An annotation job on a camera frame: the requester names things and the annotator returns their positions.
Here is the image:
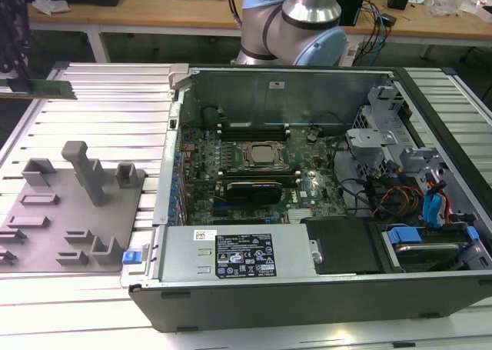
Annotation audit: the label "green motherboard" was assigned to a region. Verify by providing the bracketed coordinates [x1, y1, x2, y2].
[175, 122, 347, 226]

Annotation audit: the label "blue flat data wire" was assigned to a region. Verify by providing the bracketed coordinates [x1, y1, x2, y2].
[421, 172, 449, 228]

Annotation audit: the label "clear plastic bags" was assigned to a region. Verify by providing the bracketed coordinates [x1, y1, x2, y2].
[425, 0, 482, 19]

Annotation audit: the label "tall black box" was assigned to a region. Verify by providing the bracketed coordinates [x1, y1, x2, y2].
[337, 0, 370, 27]

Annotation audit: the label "CPU socket with metal cover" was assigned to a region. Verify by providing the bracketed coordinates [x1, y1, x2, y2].
[240, 140, 290, 171]

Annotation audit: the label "silver CPU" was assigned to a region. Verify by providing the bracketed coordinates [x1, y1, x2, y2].
[249, 145, 279, 165]

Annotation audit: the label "open black PC case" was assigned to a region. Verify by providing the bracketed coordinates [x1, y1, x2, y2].
[121, 63, 492, 334]

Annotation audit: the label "black RAM slot row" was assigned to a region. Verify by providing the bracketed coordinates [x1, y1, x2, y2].
[218, 119, 292, 143]
[218, 167, 301, 186]

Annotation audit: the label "silver power supply unit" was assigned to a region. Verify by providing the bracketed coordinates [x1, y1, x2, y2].
[159, 225, 321, 284]

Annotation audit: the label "black plastic cover panel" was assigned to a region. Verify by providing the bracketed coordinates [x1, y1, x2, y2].
[301, 216, 386, 277]

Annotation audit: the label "yellow red black wire bundle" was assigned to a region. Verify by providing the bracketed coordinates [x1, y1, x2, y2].
[367, 183, 424, 217]

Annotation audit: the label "small silver heatsink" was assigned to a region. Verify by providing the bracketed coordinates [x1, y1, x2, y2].
[286, 207, 315, 225]

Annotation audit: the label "thin black looped wire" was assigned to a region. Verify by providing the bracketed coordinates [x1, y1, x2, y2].
[333, 140, 374, 213]

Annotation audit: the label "black graphics card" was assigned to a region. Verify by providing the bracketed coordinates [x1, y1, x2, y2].
[224, 180, 282, 205]

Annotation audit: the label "grey parts rack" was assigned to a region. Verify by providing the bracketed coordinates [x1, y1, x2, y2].
[0, 138, 148, 273]

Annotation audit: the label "crumpled white plastic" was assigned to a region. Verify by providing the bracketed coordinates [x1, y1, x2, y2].
[32, 0, 72, 17]

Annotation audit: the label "grey metal drive cage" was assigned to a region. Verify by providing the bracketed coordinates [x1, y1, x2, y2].
[344, 84, 409, 182]

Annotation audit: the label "blue hanging cables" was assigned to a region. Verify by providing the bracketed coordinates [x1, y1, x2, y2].
[367, 2, 390, 67]

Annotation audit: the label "green RAM stick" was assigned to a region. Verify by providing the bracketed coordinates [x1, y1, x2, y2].
[0, 78, 78, 100]

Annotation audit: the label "wooden desk white frame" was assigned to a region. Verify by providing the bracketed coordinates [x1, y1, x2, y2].
[0, 0, 492, 65]

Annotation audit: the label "hard disk in blue carrier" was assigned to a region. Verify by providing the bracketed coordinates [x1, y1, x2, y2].
[379, 225, 480, 273]

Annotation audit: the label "installed RAM stick white label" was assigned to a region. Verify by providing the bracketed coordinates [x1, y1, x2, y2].
[221, 120, 288, 130]

